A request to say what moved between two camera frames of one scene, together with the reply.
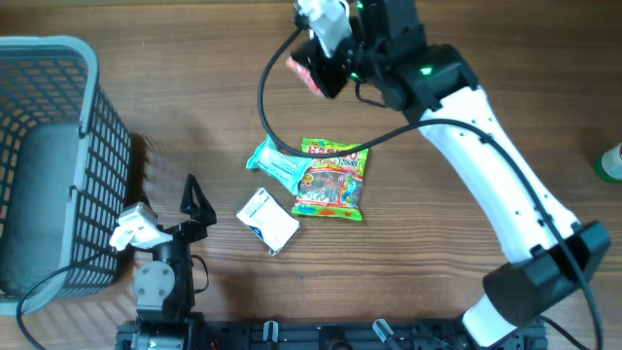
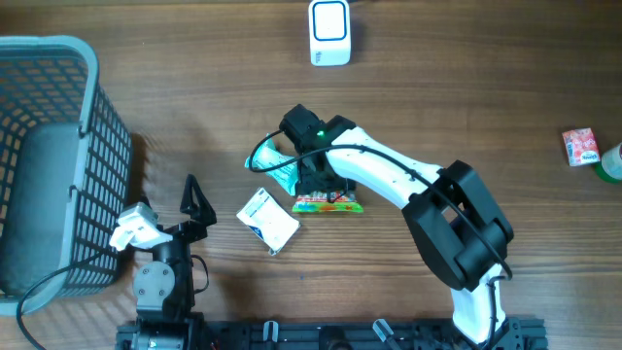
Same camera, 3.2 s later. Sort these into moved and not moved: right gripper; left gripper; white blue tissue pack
Moved: right gripper
Not moved: left gripper; white blue tissue pack
